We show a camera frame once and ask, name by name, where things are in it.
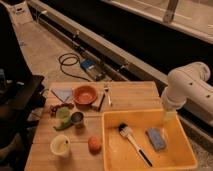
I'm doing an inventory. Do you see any green pepper toy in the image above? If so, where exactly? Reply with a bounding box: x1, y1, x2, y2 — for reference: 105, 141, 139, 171
53, 121, 73, 131

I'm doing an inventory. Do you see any white box with label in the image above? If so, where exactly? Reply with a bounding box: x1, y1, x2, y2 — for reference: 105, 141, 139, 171
10, 1, 33, 26

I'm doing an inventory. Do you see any black coiled cable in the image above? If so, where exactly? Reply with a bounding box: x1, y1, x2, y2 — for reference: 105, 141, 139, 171
58, 52, 93, 83

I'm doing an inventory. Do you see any blue sponge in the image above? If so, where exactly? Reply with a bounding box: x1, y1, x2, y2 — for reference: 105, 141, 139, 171
146, 128, 166, 151

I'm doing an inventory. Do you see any green plastic cup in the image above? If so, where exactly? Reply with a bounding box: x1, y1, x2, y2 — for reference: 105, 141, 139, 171
56, 107, 70, 123

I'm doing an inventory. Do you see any yellow plastic bin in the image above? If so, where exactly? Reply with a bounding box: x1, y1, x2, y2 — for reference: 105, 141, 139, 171
102, 109, 198, 171

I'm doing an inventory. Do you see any blue and grey device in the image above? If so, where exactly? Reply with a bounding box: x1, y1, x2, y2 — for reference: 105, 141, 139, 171
80, 59, 106, 81

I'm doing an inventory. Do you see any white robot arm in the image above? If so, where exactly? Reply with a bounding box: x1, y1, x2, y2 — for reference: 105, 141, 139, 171
161, 62, 213, 126

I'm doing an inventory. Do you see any light blue towel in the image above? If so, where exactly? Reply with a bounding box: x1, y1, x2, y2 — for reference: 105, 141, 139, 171
51, 88, 72, 102

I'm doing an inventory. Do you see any orange bowl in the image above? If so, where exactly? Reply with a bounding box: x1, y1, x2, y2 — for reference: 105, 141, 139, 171
73, 85, 98, 105

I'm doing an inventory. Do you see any small metal cup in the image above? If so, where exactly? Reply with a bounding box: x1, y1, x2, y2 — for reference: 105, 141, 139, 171
71, 112, 84, 128

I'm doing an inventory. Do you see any small wooden block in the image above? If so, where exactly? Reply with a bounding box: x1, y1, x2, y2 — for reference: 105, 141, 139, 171
91, 92, 105, 111

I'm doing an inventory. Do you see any black and white dish brush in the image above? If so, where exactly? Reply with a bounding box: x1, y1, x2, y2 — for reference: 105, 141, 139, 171
118, 123, 153, 167

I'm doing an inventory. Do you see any dark red grape bunch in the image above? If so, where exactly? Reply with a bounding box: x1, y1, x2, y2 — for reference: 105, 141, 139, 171
49, 103, 74, 116

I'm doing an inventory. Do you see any cream white mug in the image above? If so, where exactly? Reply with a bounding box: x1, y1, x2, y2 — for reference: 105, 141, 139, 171
50, 135, 70, 158

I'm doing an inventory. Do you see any orange fruit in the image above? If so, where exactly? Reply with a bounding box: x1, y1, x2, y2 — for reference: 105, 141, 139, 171
88, 136, 101, 153

